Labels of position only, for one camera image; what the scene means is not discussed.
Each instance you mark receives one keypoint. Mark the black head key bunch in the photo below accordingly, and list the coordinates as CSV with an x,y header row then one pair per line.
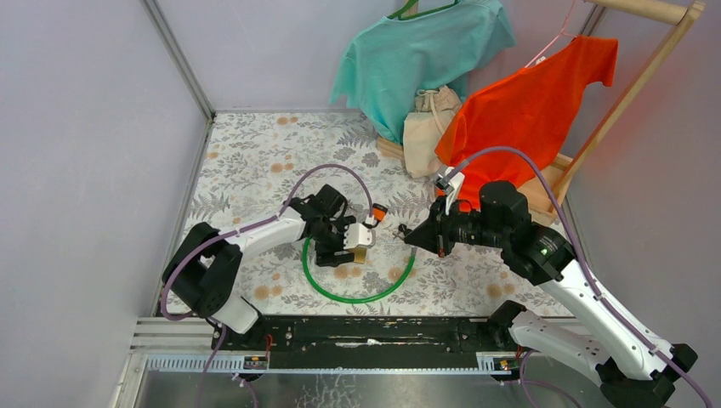
x,y
402,228

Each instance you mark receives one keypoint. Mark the beige drawstring bag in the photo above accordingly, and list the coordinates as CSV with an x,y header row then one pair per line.
x,y
433,112

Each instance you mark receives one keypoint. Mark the green clothes hanger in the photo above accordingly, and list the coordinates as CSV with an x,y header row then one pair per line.
x,y
410,10

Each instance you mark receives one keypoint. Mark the green cable lock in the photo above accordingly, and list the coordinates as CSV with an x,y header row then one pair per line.
x,y
354,298

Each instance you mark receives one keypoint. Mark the teal t-shirt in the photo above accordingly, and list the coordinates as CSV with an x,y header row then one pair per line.
x,y
385,65

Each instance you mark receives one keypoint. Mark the brass padlock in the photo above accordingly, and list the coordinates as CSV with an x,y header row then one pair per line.
x,y
359,254

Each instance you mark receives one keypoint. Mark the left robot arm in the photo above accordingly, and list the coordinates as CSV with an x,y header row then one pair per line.
x,y
204,269

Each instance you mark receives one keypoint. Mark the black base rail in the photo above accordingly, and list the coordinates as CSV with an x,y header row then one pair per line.
x,y
299,342

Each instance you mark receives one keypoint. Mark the orange t-shirt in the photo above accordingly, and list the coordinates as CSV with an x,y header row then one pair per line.
x,y
533,109

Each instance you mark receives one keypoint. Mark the pink clothes hanger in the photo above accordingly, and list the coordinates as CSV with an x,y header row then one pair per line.
x,y
562,33

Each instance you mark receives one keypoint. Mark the floral table mat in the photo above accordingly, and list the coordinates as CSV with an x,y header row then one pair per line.
x,y
254,160

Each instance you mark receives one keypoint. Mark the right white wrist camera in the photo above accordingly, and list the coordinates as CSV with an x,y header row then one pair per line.
x,y
449,182

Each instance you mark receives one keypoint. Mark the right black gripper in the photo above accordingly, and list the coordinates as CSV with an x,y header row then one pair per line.
x,y
427,235

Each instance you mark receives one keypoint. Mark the wooden clothes rack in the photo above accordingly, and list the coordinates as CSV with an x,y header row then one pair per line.
x,y
563,169

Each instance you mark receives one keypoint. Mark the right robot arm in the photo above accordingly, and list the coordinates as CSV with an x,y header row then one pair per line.
x,y
630,364

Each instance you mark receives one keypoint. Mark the orange black padlock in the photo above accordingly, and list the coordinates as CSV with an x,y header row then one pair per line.
x,y
378,214

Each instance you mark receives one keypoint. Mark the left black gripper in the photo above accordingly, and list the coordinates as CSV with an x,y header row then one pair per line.
x,y
326,257

